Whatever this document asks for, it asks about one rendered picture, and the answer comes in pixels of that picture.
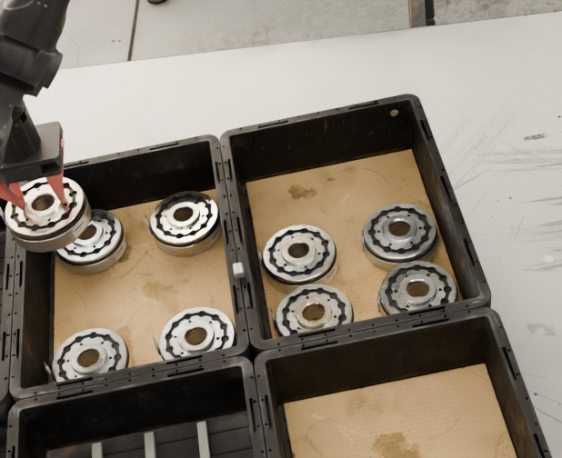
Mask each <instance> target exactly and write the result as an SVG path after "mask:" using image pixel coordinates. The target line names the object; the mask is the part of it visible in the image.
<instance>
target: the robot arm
mask: <svg viewBox="0 0 562 458"><path fill-rule="evenodd" d="M69 2H70V0H1V2H0V198H2V199H5V200H6V201H8V202H10V203H12V204H14V205H15V206H17V207H18V208H20V209H21V210H22V211H24V210H25V199H24V196H23V192H22V190H21V187H20V184H19V183H18V182H23V181H28V180H33V179H37V178H42V177H45V179H46V181H47V182H48V183H49V185H50V186H51V188H52V189H53V191H54V193H55V195H56V196H57V198H58V199H59V201H60V202H61V203H64V202H65V190H64V183H63V176H64V149H65V140H64V138H63V132H64V131H63V128H62V126H61V125H60V123H59V122H58V121H55V122H50V123H45V124H37V125H35V124H34V122H33V120H32V118H31V115H30V114H29V112H28V109H27V108H26V105H25V101H24V99H23V98H24V95H31V96H34V97H36V98H37V97H38V95H39V93H40V91H41V90H42V88H43V87H44V88H46V89H48V88H49V86H50V85H51V84H52V82H53V80H54V78H55V76H56V74H57V72H58V70H59V67H60V65H61V63H62V59H63V53H60V52H58V50H57V49H56V45H57V41H58V39H59V37H60V35H61V34H62V32H63V29H64V26H65V19H66V11H67V7H68V5H69ZM7 184H10V186H11V187H12V189H13V191H14V192H12V191H11V190H10V189H9V188H8V187H7Z"/></svg>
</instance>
